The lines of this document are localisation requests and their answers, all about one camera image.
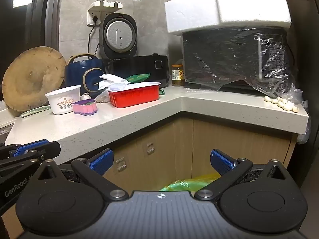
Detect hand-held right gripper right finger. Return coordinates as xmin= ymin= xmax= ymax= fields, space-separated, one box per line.
xmin=195 ymin=149 xmax=286 ymax=201

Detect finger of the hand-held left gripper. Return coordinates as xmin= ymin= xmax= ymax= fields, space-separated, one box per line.
xmin=0 ymin=152 xmax=46 ymax=173
xmin=0 ymin=139 xmax=61 ymax=158

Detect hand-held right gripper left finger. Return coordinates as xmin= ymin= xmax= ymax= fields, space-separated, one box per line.
xmin=37 ymin=149 xmax=129 ymax=201

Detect yellow bin liner bag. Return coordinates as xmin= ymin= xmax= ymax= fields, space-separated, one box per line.
xmin=159 ymin=172 xmax=221 ymax=192

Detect white tissue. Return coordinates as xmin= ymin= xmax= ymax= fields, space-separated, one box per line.
xmin=98 ymin=74 xmax=130 ymax=90

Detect wooden cabinet doors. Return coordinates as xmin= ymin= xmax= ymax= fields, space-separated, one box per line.
xmin=0 ymin=112 xmax=297 ymax=229

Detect green striped cloth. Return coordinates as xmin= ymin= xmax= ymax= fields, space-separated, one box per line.
xmin=20 ymin=105 xmax=52 ymax=118

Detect pink and purple box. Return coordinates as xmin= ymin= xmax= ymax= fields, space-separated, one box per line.
xmin=72 ymin=99 xmax=98 ymax=116

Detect round wooden cutting board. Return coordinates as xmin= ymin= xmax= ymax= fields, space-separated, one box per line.
xmin=1 ymin=46 xmax=67 ymax=112

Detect red plastic tray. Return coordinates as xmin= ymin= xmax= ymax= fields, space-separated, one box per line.
xmin=107 ymin=81 xmax=162 ymax=108

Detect blue rice cooker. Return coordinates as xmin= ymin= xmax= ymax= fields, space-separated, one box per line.
xmin=64 ymin=53 xmax=106 ymax=96

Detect pile of garlic cloves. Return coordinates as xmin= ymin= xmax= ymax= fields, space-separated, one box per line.
xmin=264 ymin=95 xmax=299 ymax=113

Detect clear plastic bag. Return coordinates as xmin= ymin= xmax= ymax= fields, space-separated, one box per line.
xmin=296 ymin=100 xmax=312 ymax=145

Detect green snack packet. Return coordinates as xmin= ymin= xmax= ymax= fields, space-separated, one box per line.
xmin=125 ymin=73 xmax=152 ymax=83

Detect glass jar with label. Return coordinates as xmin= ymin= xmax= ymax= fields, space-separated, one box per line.
xmin=171 ymin=64 xmax=186 ymax=87

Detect black rice cooker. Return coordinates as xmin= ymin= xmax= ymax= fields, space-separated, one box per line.
xmin=98 ymin=13 xmax=169 ymax=89

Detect black oven in plastic wrap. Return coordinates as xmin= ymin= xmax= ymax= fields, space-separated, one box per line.
xmin=181 ymin=26 xmax=295 ymax=97

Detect white styrofoam block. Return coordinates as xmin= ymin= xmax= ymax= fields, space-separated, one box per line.
xmin=164 ymin=0 xmax=292 ymax=34

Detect black power cable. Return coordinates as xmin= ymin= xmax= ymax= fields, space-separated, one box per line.
xmin=88 ymin=17 xmax=100 ymax=56

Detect dark window frame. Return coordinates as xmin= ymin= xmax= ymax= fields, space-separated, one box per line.
xmin=24 ymin=0 xmax=63 ymax=58

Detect white wall socket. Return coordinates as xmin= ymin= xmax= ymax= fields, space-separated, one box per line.
xmin=86 ymin=9 xmax=102 ymax=27

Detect white wall hook rack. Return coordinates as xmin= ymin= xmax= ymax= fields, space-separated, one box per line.
xmin=94 ymin=0 xmax=123 ymax=9

